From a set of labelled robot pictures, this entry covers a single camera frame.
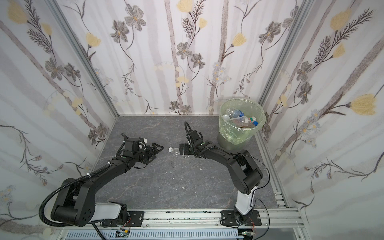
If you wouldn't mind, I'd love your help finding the clear bottle green cap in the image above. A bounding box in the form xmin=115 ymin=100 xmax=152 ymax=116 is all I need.
xmin=222 ymin=115 xmax=257 ymax=128

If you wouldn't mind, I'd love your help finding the mesh bin with green bag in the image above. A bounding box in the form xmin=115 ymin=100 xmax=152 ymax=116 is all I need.
xmin=218 ymin=98 xmax=267 ymax=151

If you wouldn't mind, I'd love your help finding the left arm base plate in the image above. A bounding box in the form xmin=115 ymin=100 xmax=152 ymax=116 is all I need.
xmin=111 ymin=211 xmax=145 ymax=227

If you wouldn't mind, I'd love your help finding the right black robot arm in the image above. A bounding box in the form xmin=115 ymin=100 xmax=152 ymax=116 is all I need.
xmin=180 ymin=130 xmax=263 ymax=225

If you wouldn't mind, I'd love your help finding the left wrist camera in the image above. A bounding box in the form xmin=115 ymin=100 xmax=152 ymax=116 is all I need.
xmin=139 ymin=138 xmax=148 ymax=145

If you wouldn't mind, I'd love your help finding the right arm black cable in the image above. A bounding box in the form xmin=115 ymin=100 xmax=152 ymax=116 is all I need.
xmin=251 ymin=155 xmax=271 ymax=240

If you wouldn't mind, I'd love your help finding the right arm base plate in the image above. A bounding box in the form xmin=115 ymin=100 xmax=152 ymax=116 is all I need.
xmin=220 ymin=210 xmax=262 ymax=228

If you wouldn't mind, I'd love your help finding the crushed clear bottle white cap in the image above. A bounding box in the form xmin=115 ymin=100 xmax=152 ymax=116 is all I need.
xmin=168 ymin=147 xmax=181 ymax=157

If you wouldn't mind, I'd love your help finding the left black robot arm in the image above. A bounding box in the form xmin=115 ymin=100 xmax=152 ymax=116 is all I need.
xmin=48 ymin=138 xmax=164 ymax=227

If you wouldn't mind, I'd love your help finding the aluminium frame rail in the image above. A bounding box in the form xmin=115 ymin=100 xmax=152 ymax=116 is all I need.
xmin=57 ymin=209 xmax=310 ymax=240

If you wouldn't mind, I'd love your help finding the clear bottle blue label white cap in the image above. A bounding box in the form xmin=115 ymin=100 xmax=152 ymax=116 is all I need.
xmin=226 ymin=107 xmax=244 ymax=119

